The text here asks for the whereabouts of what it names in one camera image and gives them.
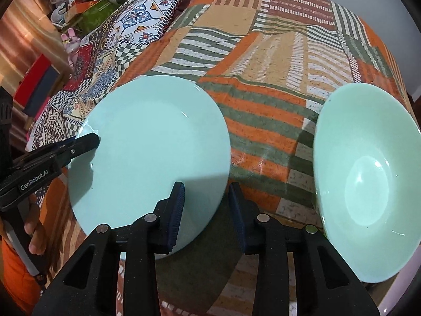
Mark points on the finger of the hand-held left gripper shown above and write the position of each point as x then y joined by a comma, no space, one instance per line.
65,142
82,146

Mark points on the patterned patchwork quilt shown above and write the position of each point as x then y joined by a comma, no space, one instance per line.
108,59

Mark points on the green storage box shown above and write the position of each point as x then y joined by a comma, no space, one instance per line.
95,14

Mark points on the person's left hand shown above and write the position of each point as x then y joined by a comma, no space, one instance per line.
36,230

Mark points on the mint green plate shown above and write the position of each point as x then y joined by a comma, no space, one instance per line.
148,138

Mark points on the mint green bowl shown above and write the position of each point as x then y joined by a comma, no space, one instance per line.
361,171

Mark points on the person's orange clothing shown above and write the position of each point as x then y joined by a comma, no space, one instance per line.
16,279

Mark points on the striped orange green bedspread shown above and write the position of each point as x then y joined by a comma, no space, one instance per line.
263,105

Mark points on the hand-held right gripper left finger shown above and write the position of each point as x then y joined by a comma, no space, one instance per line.
176,217

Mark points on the pink bunny figurine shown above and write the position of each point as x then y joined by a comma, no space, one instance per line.
70,47

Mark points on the brown curtain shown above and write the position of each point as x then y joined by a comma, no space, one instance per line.
29,29

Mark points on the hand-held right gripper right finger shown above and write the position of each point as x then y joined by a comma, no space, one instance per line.
238,217

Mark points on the red gift box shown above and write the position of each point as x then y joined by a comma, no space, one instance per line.
31,79

